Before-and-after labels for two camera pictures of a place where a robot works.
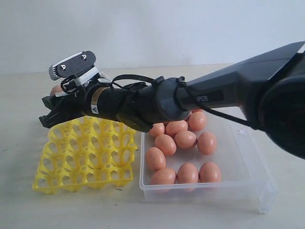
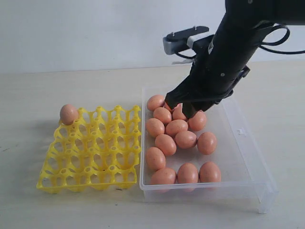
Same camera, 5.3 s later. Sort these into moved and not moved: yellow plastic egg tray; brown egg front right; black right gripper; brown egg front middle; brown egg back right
Moved: black right gripper
Not moved: brown egg back right; brown egg front middle; brown egg front right; yellow plastic egg tray
